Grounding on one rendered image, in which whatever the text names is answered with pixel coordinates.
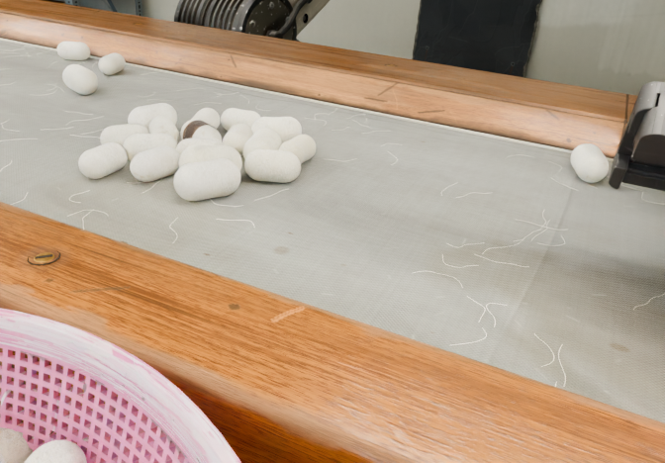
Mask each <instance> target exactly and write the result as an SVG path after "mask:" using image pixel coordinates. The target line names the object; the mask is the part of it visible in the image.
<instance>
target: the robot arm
mask: <svg viewBox="0 0 665 463"><path fill-rule="evenodd" d="M621 183H626V184H631V185H636V186H641V187H646V188H651V189H656V190H661V191H665V82H660V81H654V82H649V83H646V84H644V85H643V86H642V87H641V89H640V91H639V94H638V96H637V99H636V101H635V104H634V107H633V109H632V112H631V114H630V117H629V120H628V122H627V125H626V127H625V130H624V133H623V135H622V138H621V140H620V143H619V145H618V148H617V152H616V155H615V157H614V161H613V165H612V170H611V174H610V178H609V184H610V185H611V186H612V187H613V188H615V189H618V188H619V186H620V184H621Z"/></svg>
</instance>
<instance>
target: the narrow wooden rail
mask: <svg viewBox="0 0 665 463"><path fill-rule="evenodd" d="M0 309H6V310H12V311H17V312H21V313H26V314H30V315H34V316H39V317H43V318H46V319H49V320H53V321H56V322H59V323H63V324H68V325H70V326H73V327H76V328H78V329H81V330H84V331H86V332H89V333H91V334H94V335H96V336H98V337H100V338H102V339H104V340H107V341H109V342H111V343H113V344H115V345H117V346H119V347H120V348H122V349H124V350H126V351H127V352H129V353H131V354H132V355H134V356H135V357H137V358H138V359H140V360H141V361H143V362H144V363H146V364H147V365H149V366H150V367H152V368H153V369H155V370H156V371H158V372H159V373H160V374H161V375H163V376H164V377H165V378H166V379H168V380H169V381H170V382H171V383H172V384H174V385H175V386H176V387H177V388H179V389H180V390H181V391H182V392H183V393H184V394H185V395H186V396H187V397H188V398H189V399H190V400H191V401H192V402H193V403H194V404H195V405H196V406H197V407H198V408H199V409H200V410H201V411H202V412H203V413H204V415H205V416H206V417H207V418H208V419H209V420H210V422H211V423H212V424H213V425H214V426H215V427H216V429H217V430H218V431H219V432H220V433H221V434H222V436H223V437H224V439H225V440H226V441H227V443H228V444H229V446H230V447H231V448H232V450H233V451H234V453H235V454H236V455H237V457H238V459H239V460H240V462H241V463H665V423H663V422H660V421H657V420H654V419H652V418H649V417H644V416H641V415H638V414H635V413H632V412H629V411H626V410H623V409H620V408H617V407H614V406H611V405H608V404H605V403H602V402H599V401H596V400H593V399H590V398H587V397H584V396H581V395H578V394H575V393H572V392H569V391H566V390H563V389H560V388H557V387H554V386H551V385H548V384H545V383H542V382H539V381H536V380H533V379H530V378H527V377H525V376H522V375H519V374H516V373H513V372H510V371H507V370H504V369H501V368H498V367H495V366H492V365H489V364H486V363H483V362H480V361H477V360H474V359H471V358H468V357H465V356H462V355H459V354H456V353H453V352H450V351H447V350H444V349H441V348H438V347H435V346H432V345H429V344H426V343H423V342H420V341H417V340H414V339H411V338H408V337H405V336H402V335H399V334H396V333H394V332H391V331H388V330H385V329H382V328H379V327H376V326H373V325H370V324H365V323H362V322H359V321H356V320H353V319H350V318H347V317H344V316H341V315H338V314H335V313H332V312H329V311H326V310H323V309H320V308H317V307H314V306H311V305H308V304H305V303H302V302H299V301H296V300H293V299H290V298H287V297H284V296H281V295H278V294H275V293H272V292H269V291H266V290H263V289H260V288H257V287H254V286H251V285H248V284H245V283H242V282H240V281H237V280H234V279H231V278H228V277H225V276H222V275H219V274H216V273H213V272H210V271H207V270H204V269H201V268H198V267H195V266H192V265H189V264H186V263H183V262H180V261H177V260H174V259H171V258H168V257H165V256H162V255H159V254H156V253H153V252H150V251H147V250H144V249H141V248H138V247H135V246H132V245H129V244H126V243H123V242H120V241H117V240H114V239H111V238H108V237H105V236H102V235H100V234H97V233H94V232H91V231H86V230H83V229H80V228H77V227H74V226H71V225H68V224H65V223H62V222H59V221H56V220H53V219H50V218H47V217H45V216H42V215H39V214H36V213H33V212H30V211H27V210H24V209H21V208H18V207H15V206H12V205H9V204H6V203H3V202H0Z"/></svg>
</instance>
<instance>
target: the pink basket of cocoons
mask: <svg viewBox="0 0 665 463"><path fill-rule="evenodd" d="M0 348H3V353H2V352H0V361H2V366H0V375H2V379H0V388H2V389H1V392H0V401H1V405H0V414H1V417H0V428H1V427H5V428H10V429H13V430H15V431H19V432H23V437H24V439H25V440H26V441H27V443H28V445H29V447H30V448H31V449H33V452H34V451H35V450H36V449H38V448H39V447H40V446H42V445H44V444H46V443H48V442H51V441H55V440H67V441H71V442H73V443H75V444H76V442H77V445H78V446H79V447H80V448H81V449H82V451H83V452H84V454H85V457H86V461H87V463H241V462H240V460H239V459H238V457H237V455H236V454H235V453H234V451H233V450H232V448H231V447H230V446H229V444H228V443H227V441H226V440H225V439H224V437H223V436H222V434H221V433H220V432H219V431H218V430H217V429H216V427H215V426H214V425H213V424H212V423H211V422H210V420H209V419H208V418H207V417H206V416H205V415H204V413H203V412H202V411H201V410H200V409H199V408H198V407H197V406H196V405H195V404H194V403H193V402H192V401H191V400H190V399H189V398H188V397H187V396H186V395H185V394H184V393H183V392H182V391H181V390H180V389H179V388H177V387H176V386H175V385H174V384H172V383H171V382H170V381H169V380H168V379H166V378H165V377H164V376H163V375H161V374H160V373H159V372H158V371H156V370H155V369H153V368H152V367H150V366H149V365H147V364H146V363H144V362H143V361H141V360H140V359H138V358H137V357H135V356H134V355H132V354H131V353H129V352H127V351H126V350H124V349H122V348H120V347H119V346H117V345H115V344H113V343H111V342H109V341H107V340H104V339H102V338H100V337H98V336H96V335H94V334H91V333H89V332H86V331H84V330H81V329H78V328H76V327H73V326H70V325H68V324H63V323H59V322H56V321H53V320H49V319H46V318H43V317H39V316H34V315H30V314H26V313H21V312H17V311H12V310H6V309H0ZM13 350H14V351H16V355H13ZM25 353H26V354H28V358H25ZM38 357H39V358H40V362H39V361H38ZM50 361H51V365H49V362H50ZM12 364H15V369H14V368H12ZM61 366H63V370H62V369H61ZM25 367H27V372H26V371H25ZM37 371H39V375H37ZM73 371H75V373H74V374H72V372H73ZM48 375H50V378H49V377H48ZM84 376H86V380H85V379H84ZM12 377H13V378H14V382H13V381H12ZM60 379H61V380H62V383H60ZM24 381H26V385H25V384H24ZM95 381H96V382H97V385H96V384H95ZM36 384H38V387H37V388H36ZM71 384H73V388H72V387H71ZM106 387H107V388H108V391H107V390H106ZM48 388H49V392H48ZM82 389H83V390H84V393H83V392H82ZM11 391H14V395H12V394H11ZM58 393H60V396H59V395H58ZM23 394H26V397H25V398H24V397H23ZM117 394H118V397H117ZM93 395H95V398H93ZM35 397H36V398H37V400H36V401H35ZM70 398H71V400H70ZM104 401H105V402H106V403H105V404H104ZM47 402H48V405H47ZM127 402H129V403H128V404H127ZM81 403H82V406H80V405H81ZM11 404H13V408H12V407H11ZM57 406H59V409H58V408H57ZM23 407H24V408H25V410H24V411H23ZM114 408H116V410H114ZM91 409H93V412H92V411H91ZM138 410H139V411H138ZM34 411H36V413H35V414H34ZM68 411H70V414H69V413H68ZM46 415H47V417H46ZM102 415H103V417H102ZM79 416H81V418H79ZM125 416H126V417H125ZM10 417H12V419H10ZM147 418H148V419H147ZM56 419H57V421H56ZM22 420H23V421H24V423H22ZM90 421H91V424H90ZM112 421H113V423H112ZM33 423H34V424H35V426H33ZM135 423H136V424H135ZM67 424H68V426H67ZM45 428H46V430H44V429H45ZM100 428H101V430H100ZM77 429H79V431H77ZM122 429H123V430H122ZM55 433H56V434H55ZM110 434H111V436H110ZM88 435H89V437H88ZM166 435H167V436H166ZM32 437H34V439H32ZM65 437H67V439H65ZM153 440H154V441H153ZM43 441H45V443H43ZM98 441H99V443H98ZM120 442H121V443H120ZM175 445H176V446H175ZM86 448H87V450H86ZM108 448H109V450H108ZM150 453H151V454H150ZM96 454H97V456H96ZM139 458H140V459H139Z"/></svg>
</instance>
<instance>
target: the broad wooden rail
mask: <svg viewBox="0 0 665 463"><path fill-rule="evenodd" d="M0 38H1V39H6V40H11V41H16V42H21V43H26V44H31V45H36V46H45V47H50V48H57V46H58V45H59V44H60V43H62V42H81V43H85V44H86V45H88V47H89V49H90V55H91V56H96V57H101V58H102V57H103V56H106V55H108V54H111V53H118V54H120V55H121V56H122V57H123V58H124V59H125V62H126V63H131V64H136V65H141V66H146V67H151V68H156V69H161V70H166V71H171V72H176V73H181V74H186V75H191V76H197V77H202V78H207V79H212V80H217V81H222V82H227V83H232V84H236V85H241V86H246V87H251V88H256V89H261V90H267V91H272V92H277V93H282V94H287V95H292V96H297V97H302V98H307V99H312V100H317V101H322V102H327V103H333V104H338V105H342V106H347V107H352V108H357V109H362V110H367V111H372V112H377V113H382V114H387V115H392V116H397V117H403V118H408V119H413V120H418V121H423V122H428V123H433V124H438V125H443V126H448V127H453V128H458V129H462V130H467V131H473V132H478V133H483V134H488V135H493V136H498V137H503V138H508V139H517V140H522V141H527V142H532V143H538V144H543V145H548V146H553V147H558V148H563V149H568V150H574V149H575V148H576V147H577V146H578V145H581V144H584V143H591V144H594V145H595V146H597V147H598V148H599V149H600V150H601V151H602V153H603V154H604V156H605V157H608V158H614V157H615V155H616V152H617V150H618V145H619V143H620V140H621V138H622V135H623V133H624V130H625V127H626V125H627V122H628V120H629V117H630V114H631V112H632V109H633V107H634V104H635V101H636V99H637V96H636V95H630V94H623V93H617V92H612V91H606V90H599V89H593V88H587V87H581V86H574V85H568V84H562V83H556V82H549V81H543V80H537V79H531V78H524V77H518V76H512V75H507V74H500V73H494V72H488V71H482V70H475V69H469V68H463V67H457V66H450V65H444V64H438V63H432V62H425V61H419V60H413V59H407V58H400V57H395V56H389V55H383V54H376V53H370V52H364V51H358V50H351V49H345V48H339V47H333V46H321V45H315V44H309V43H302V42H296V41H290V40H284V39H277V38H271V37H266V36H259V35H251V34H245V33H241V32H235V31H228V30H222V29H216V28H210V27H203V26H197V25H191V24H185V23H178V22H172V21H166V20H160V19H154V18H148V17H142V16H136V15H129V14H123V13H117V12H111V11H104V10H98V9H92V8H86V7H79V6H73V5H67V4H61V3H54V2H49V1H43V0H0Z"/></svg>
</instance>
